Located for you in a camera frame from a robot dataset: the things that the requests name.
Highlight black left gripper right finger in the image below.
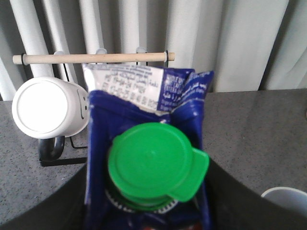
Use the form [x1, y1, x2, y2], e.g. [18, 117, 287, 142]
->
[206, 160, 307, 230]

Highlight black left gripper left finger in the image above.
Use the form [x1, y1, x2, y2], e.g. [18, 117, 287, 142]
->
[0, 163, 87, 230]

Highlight white HOME mug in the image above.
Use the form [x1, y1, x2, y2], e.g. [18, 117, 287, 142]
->
[261, 186, 307, 217]

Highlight Pascual whole milk carton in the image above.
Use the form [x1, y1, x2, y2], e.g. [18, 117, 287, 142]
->
[83, 64, 214, 230]

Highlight white smiley face mug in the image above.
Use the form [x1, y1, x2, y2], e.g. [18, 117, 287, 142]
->
[12, 77, 89, 161]

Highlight grey curtain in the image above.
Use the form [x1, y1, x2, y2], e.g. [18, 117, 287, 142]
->
[0, 0, 307, 101]

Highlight black wire mug rack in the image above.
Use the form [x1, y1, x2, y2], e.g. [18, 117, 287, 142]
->
[12, 51, 175, 167]

